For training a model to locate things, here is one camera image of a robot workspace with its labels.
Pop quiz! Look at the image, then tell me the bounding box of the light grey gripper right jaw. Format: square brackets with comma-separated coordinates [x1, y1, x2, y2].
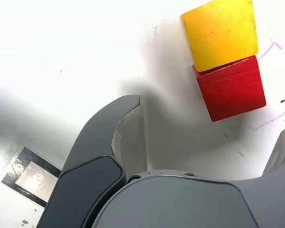
[85, 123, 285, 228]

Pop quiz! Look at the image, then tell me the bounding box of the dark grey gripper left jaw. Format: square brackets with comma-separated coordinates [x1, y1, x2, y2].
[37, 94, 148, 228]

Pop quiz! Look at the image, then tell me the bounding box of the red cube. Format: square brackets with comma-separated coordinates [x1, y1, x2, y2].
[191, 56, 267, 122]

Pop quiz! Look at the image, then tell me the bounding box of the yellow cube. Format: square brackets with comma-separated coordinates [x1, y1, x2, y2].
[180, 0, 260, 73]

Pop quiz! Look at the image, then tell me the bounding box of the black tape square outline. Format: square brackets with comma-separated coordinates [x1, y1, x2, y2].
[1, 146, 62, 207]

